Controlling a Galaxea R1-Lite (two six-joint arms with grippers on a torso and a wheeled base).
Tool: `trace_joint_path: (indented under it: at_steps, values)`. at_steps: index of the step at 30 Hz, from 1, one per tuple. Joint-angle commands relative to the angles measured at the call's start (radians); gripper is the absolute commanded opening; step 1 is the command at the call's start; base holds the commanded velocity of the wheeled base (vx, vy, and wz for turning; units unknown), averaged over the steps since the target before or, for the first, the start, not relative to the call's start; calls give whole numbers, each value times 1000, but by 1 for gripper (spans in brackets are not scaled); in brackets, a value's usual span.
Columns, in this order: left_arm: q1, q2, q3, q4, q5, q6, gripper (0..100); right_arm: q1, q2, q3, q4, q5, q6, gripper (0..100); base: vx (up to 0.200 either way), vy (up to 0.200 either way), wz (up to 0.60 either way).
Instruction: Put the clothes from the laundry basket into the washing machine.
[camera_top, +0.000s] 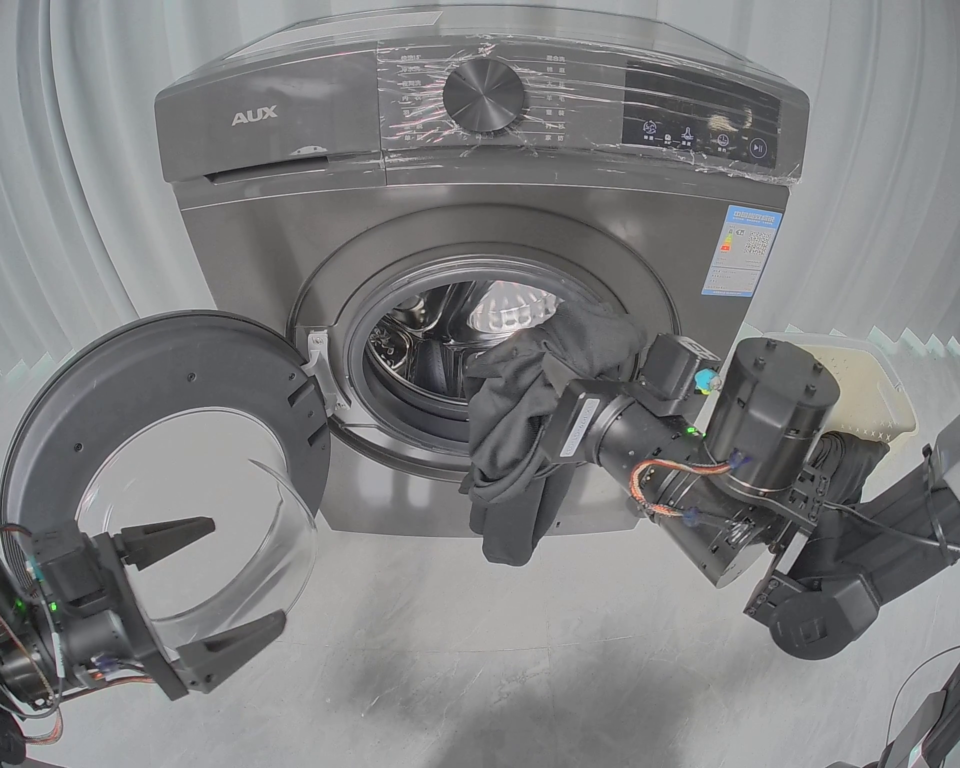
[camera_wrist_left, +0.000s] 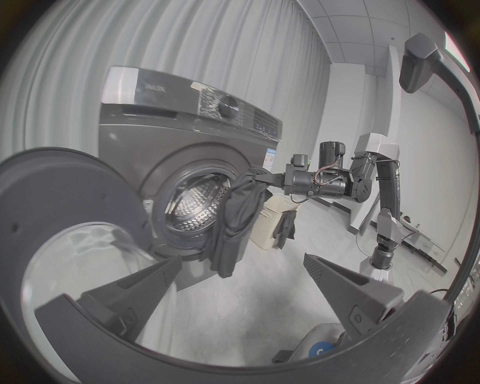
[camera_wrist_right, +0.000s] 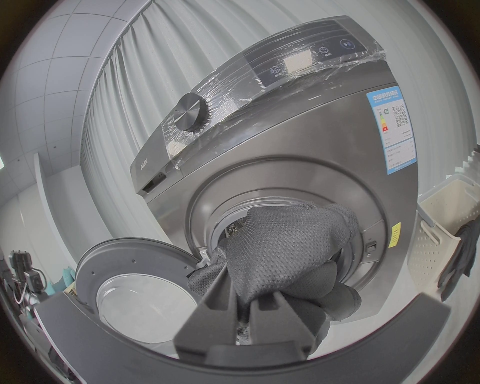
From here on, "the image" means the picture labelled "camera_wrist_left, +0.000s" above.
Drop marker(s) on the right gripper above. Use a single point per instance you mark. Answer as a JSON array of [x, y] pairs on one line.
[[300, 183]]

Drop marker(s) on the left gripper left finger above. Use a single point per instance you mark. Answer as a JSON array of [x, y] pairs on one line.
[[146, 288]]

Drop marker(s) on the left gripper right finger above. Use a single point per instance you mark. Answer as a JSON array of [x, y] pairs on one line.
[[345, 292]]

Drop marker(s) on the black garment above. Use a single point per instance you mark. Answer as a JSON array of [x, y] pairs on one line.
[[240, 210]]

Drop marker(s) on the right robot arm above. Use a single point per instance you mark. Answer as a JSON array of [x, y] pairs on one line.
[[388, 180]]

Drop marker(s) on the cream laundry basket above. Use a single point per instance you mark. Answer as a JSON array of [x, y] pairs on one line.
[[265, 225]]

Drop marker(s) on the washing machine door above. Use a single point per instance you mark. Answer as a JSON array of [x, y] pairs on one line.
[[56, 187]]

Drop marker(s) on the grey washing machine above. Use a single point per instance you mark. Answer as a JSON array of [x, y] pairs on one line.
[[123, 153]]

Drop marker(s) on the dark garment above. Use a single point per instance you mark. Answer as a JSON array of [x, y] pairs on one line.
[[287, 225]]

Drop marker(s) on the white curtain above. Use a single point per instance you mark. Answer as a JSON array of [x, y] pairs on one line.
[[150, 41]]

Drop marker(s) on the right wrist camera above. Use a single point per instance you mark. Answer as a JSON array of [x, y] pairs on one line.
[[300, 160]]

